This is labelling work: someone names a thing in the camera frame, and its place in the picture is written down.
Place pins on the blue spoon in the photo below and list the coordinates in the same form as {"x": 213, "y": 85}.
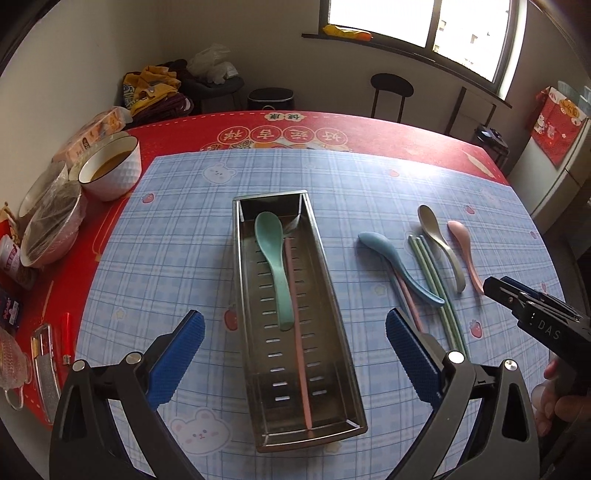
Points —
{"x": 376, "y": 242}

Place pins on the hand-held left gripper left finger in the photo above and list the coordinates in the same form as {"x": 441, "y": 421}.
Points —
{"x": 178, "y": 357}

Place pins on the window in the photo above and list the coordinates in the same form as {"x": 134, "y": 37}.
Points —
{"x": 383, "y": 18}

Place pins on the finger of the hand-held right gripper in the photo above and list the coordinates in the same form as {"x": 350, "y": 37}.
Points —
{"x": 540, "y": 297}
{"x": 503, "y": 293}

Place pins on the green chopstick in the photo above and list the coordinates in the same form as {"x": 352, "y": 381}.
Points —
{"x": 433, "y": 263}
{"x": 427, "y": 263}

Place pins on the red lighter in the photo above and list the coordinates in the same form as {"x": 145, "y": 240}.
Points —
{"x": 67, "y": 337}

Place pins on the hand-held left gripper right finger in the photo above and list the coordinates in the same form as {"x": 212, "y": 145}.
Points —
{"x": 413, "y": 357}

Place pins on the pink spoon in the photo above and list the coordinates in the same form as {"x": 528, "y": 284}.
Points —
{"x": 459, "y": 233}

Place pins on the pink chopstick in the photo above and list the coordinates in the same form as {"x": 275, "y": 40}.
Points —
{"x": 411, "y": 305}
{"x": 296, "y": 332}

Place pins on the clear plastic bag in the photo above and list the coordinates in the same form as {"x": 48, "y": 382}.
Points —
{"x": 212, "y": 62}

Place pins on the white bowl with soup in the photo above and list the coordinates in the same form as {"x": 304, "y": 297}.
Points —
{"x": 115, "y": 181}

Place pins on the plastic-wrapped bowl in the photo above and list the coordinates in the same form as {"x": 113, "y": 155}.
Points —
{"x": 51, "y": 230}
{"x": 41, "y": 187}

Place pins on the yellow packet on windowsill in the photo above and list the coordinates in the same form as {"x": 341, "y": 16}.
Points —
{"x": 344, "y": 32}

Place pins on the red hanging bag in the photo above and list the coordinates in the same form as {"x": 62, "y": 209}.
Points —
{"x": 556, "y": 124}

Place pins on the black round bin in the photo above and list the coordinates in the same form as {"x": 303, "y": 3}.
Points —
{"x": 272, "y": 99}

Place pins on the orange snack packet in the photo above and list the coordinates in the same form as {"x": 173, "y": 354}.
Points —
{"x": 90, "y": 134}

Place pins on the white fridge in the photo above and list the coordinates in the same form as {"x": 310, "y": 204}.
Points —
{"x": 561, "y": 184}

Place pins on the pile of yellow clothes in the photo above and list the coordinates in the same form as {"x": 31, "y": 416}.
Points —
{"x": 150, "y": 87}

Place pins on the black rice cooker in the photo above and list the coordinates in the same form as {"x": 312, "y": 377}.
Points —
{"x": 491, "y": 141}

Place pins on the red printed tablecloth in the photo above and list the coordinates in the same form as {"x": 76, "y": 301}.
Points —
{"x": 184, "y": 134}

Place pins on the black round stool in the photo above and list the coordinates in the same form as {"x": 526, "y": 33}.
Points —
{"x": 391, "y": 85}

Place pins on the pink small bottle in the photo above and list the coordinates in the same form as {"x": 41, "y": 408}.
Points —
{"x": 10, "y": 258}

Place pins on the metal utensil tray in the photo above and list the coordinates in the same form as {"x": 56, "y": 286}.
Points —
{"x": 272, "y": 392}

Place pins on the beige spoon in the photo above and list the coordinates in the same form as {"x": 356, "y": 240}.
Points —
{"x": 429, "y": 219}

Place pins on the person's right hand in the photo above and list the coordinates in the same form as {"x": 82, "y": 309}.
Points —
{"x": 545, "y": 406}

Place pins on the glass cup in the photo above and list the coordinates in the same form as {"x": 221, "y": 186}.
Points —
{"x": 13, "y": 364}

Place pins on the green spoon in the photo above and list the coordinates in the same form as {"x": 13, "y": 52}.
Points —
{"x": 268, "y": 230}

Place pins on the dark low stool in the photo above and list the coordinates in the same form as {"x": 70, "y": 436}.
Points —
{"x": 217, "y": 92}

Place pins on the blue plaid table mat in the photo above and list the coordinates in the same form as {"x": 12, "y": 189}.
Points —
{"x": 184, "y": 240}

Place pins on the dark small packet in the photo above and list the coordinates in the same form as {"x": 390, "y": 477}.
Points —
{"x": 10, "y": 308}

